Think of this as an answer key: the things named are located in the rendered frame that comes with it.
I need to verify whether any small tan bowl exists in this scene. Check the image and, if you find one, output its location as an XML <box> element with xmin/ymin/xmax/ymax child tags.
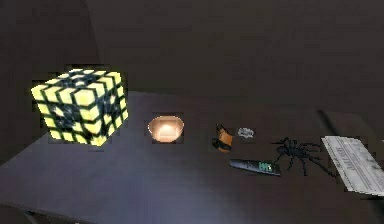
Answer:
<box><xmin>147</xmin><ymin>115</ymin><xmax>185</xmax><ymax>144</ymax></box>

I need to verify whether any black remote control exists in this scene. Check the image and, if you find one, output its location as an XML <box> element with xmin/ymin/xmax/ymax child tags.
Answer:
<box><xmin>229</xmin><ymin>158</ymin><xmax>282</xmax><ymax>177</ymax></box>

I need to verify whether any orange black small object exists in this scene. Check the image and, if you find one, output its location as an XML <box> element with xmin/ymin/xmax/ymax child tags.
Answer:
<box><xmin>211</xmin><ymin>123</ymin><xmax>234</xmax><ymax>153</ymax></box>

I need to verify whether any white grey newspaper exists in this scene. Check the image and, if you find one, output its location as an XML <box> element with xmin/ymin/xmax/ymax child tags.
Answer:
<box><xmin>320</xmin><ymin>135</ymin><xmax>384</xmax><ymax>197</ymax></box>

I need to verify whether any small grey lump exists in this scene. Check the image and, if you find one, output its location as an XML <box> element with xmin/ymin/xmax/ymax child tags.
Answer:
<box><xmin>237</xmin><ymin>127</ymin><xmax>255</xmax><ymax>138</ymax></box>

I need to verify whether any yellow black puzzle cube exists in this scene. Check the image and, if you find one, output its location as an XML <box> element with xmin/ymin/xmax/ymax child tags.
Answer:
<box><xmin>30</xmin><ymin>68</ymin><xmax>130</xmax><ymax>147</ymax></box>

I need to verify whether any black toy spider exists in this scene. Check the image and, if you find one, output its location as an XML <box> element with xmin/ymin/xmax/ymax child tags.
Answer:
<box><xmin>270</xmin><ymin>136</ymin><xmax>337</xmax><ymax>178</ymax></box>

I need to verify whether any dark grey table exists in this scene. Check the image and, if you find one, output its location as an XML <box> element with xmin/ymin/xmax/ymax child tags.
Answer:
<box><xmin>0</xmin><ymin>90</ymin><xmax>384</xmax><ymax>224</ymax></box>

